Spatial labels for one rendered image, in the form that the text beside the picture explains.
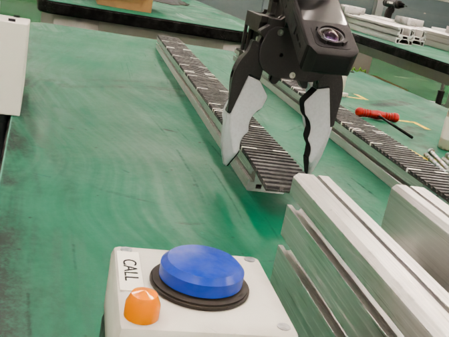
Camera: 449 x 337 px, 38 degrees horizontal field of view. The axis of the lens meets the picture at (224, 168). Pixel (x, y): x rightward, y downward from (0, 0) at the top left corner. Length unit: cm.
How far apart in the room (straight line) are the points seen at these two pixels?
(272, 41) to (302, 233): 25
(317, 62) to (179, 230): 18
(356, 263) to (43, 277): 20
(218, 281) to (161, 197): 30
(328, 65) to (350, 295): 25
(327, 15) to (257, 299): 32
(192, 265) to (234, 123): 34
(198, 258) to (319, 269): 10
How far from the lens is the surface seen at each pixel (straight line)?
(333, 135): 95
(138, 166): 66
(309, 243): 40
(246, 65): 61
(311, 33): 55
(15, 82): 79
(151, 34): 249
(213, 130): 83
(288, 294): 43
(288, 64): 62
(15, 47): 78
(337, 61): 54
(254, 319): 30
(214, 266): 30
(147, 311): 27
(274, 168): 62
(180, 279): 29
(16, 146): 68
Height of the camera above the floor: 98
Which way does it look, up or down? 17 degrees down
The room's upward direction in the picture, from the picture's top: 11 degrees clockwise
